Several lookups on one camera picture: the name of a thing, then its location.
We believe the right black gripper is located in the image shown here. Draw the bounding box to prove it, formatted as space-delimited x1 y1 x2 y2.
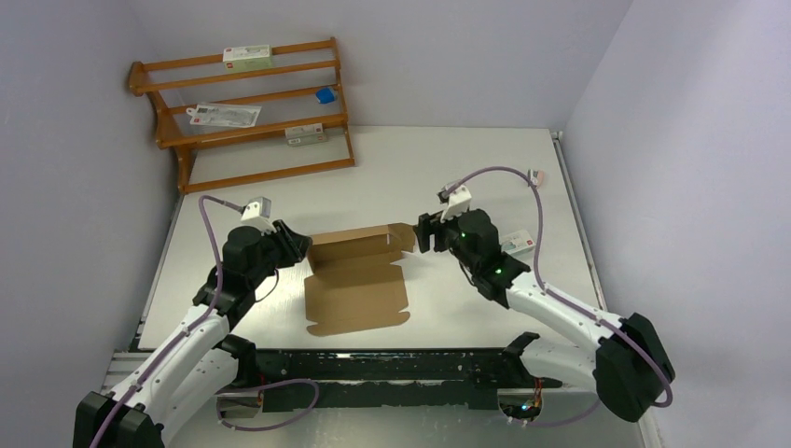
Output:
412 206 479 274

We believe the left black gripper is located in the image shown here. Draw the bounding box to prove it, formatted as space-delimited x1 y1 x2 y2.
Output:
247 218 311 287

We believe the brown cardboard box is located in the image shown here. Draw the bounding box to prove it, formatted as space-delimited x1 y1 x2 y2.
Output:
304 223 415 337

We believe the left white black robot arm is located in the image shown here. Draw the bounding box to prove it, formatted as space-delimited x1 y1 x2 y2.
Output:
72 220 312 447

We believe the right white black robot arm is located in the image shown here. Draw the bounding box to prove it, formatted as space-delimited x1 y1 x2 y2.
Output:
413 209 675 423

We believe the white teal box on table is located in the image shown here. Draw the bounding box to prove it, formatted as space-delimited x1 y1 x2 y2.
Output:
499 230 536 256

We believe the small white box on shelf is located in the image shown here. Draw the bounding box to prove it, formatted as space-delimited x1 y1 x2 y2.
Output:
284 123 327 147

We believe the white green box top shelf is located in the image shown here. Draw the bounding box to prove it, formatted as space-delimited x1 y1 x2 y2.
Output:
222 45 274 73

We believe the small pink white stapler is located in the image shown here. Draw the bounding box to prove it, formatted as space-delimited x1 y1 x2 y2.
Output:
528 169 545 188

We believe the clear plastic blister package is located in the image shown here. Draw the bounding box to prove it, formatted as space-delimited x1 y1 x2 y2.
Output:
186 103 261 129

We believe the orange wooden shelf rack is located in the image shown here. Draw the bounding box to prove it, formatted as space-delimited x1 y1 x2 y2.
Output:
128 37 355 194

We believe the blue small block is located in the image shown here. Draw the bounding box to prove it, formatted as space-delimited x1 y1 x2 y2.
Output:
315 87 338 105

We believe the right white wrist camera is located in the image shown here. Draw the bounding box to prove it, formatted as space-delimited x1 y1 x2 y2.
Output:
437 184 472 222

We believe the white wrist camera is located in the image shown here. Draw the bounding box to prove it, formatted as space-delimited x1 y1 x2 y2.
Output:
241 197 276 234
437 184 472 222

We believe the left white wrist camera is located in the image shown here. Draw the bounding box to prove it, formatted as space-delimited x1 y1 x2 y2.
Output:
241 197 276 234

